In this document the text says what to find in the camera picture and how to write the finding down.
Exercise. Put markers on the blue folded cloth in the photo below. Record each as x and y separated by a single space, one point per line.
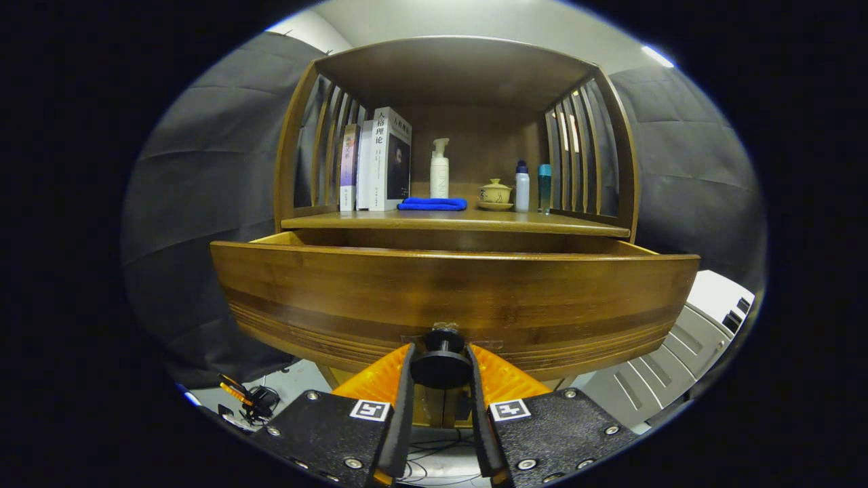
430 203

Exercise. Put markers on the white bottle with blue cap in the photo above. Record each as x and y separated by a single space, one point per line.
522 193

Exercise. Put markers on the wooden cabinet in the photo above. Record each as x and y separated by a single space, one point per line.
475 129

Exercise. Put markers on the thin white book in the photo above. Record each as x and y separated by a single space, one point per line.
365 169

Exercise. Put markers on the purple book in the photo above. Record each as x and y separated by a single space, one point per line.
348 169

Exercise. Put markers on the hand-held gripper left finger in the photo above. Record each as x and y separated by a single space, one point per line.
403 420

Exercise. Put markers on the yellow saucer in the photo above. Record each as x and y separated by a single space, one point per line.
495 206

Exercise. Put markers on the white pump bottle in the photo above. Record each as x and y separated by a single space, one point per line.
439 176

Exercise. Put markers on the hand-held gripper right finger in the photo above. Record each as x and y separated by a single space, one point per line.
483 434

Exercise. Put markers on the wooden drawer with black knob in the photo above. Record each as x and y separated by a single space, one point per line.
339 291

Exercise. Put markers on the yellow lidded teacup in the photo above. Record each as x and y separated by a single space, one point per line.
496 193

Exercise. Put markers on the teal bottle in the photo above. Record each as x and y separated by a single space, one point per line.
544 190

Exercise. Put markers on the wooden countertop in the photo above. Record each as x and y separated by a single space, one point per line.
475 220

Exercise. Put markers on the orange black tool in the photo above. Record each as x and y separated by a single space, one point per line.
234 392

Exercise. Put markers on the rectangular ceiling light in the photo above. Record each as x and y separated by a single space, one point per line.
658 55

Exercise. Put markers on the white grey appliance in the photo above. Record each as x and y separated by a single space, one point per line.
678 352

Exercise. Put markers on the white book with portrait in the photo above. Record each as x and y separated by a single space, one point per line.
397 169

